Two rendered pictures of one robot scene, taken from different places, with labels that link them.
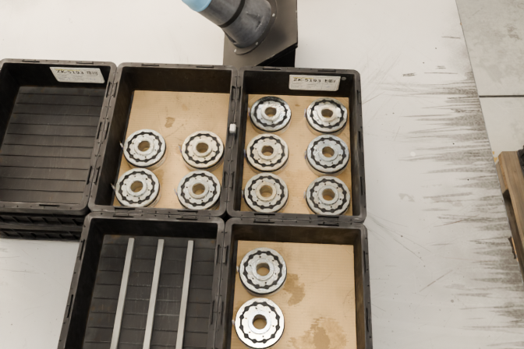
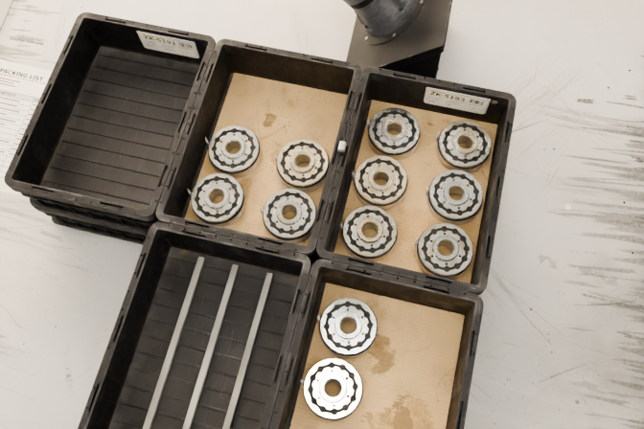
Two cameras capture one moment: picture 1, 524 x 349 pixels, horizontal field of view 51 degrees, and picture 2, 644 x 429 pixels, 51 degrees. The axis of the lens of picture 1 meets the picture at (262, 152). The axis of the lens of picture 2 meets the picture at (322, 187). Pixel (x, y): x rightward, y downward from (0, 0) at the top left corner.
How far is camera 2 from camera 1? 0.12 m
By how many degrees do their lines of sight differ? 9
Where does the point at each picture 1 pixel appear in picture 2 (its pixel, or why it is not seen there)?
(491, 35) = not seen: outside the picture
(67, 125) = (148, 104)
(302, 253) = (400, 313)
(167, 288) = (233, 325)
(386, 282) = (499, 363)
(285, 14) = (435, 4)
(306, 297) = (395, 368)
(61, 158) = (135, 144)
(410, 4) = (609, 4)
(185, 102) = (293, 98)
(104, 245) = (170, 259)
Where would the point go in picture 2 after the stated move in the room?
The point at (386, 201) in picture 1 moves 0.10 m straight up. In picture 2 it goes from (520, 261) to (533, 247)
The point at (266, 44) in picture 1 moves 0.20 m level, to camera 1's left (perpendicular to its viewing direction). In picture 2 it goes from (405, 38) to (310, 26)
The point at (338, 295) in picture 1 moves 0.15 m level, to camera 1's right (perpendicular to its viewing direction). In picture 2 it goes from (434, 373) to (520, 388)
